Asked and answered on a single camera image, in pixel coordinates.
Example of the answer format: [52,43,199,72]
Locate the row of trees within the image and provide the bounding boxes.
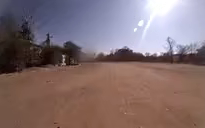
[93,37,205,66]

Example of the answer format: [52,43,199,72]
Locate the reddish brown dirt road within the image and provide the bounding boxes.
[0,61,205,128]

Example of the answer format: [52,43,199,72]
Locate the dark bushes and trees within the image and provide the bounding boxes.
[0,13,83,75]

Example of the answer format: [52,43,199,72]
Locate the pole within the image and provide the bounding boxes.
[45,32,53,48]

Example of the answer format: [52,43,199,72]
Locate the white post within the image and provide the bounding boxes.
[60,54,67,67]

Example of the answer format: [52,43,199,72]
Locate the bare tree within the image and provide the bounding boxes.
[165,36,177,64]

